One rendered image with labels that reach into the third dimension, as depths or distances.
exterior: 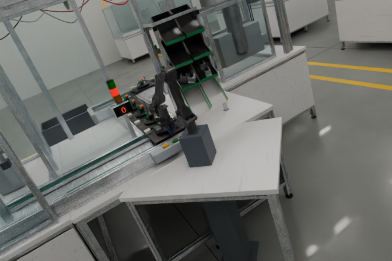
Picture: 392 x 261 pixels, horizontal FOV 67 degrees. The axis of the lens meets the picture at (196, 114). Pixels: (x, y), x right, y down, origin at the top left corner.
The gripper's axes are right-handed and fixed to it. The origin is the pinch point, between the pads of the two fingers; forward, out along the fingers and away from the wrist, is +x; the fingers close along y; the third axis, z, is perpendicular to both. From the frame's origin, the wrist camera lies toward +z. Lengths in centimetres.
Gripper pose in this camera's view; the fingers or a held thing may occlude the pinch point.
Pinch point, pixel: (170, 130)
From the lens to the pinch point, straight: 188.3
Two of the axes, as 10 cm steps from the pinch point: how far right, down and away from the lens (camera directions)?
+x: 2.9, 8.7, 4.0
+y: -8.4, 4.3, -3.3
